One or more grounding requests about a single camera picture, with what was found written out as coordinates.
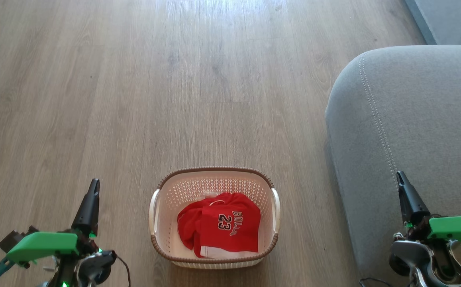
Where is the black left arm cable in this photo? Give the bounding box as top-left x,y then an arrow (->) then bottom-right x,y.
114,254 -> 131,287

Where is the blue-grey sofa cushion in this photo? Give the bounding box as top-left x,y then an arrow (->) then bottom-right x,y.
404,0 -> 461,45

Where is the white perforated laundry basket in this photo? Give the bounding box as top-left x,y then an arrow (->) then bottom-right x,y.
149,166 -> 281,269

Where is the red Bulls 23 jersey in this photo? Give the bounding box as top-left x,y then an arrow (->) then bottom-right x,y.
177,192 -> 261,258

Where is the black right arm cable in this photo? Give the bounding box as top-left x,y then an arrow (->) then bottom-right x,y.
359,277 -> 392,287

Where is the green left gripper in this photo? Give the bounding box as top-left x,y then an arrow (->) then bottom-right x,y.
6,179 -> 100,263

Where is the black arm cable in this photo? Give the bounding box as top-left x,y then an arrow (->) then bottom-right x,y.
359,277 -> 392,287
114,254 -> 131,287

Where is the grey fabric sofa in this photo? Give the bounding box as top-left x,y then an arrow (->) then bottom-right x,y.
325,44 -> 461,287

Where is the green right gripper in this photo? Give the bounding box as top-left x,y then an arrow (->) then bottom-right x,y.
396,171 -> 461,246

